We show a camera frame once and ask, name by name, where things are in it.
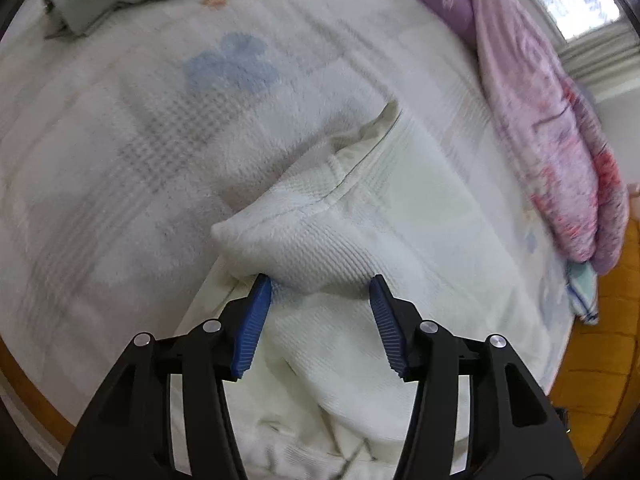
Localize light blue striped cloth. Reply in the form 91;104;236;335
566;261;599;325

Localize cream white knit sweater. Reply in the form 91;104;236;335
180;102;572;479

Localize pink purple floral quilt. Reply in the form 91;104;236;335
421;0;629;275

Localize white blue patterned bed blanket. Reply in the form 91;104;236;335
1;0;573;422

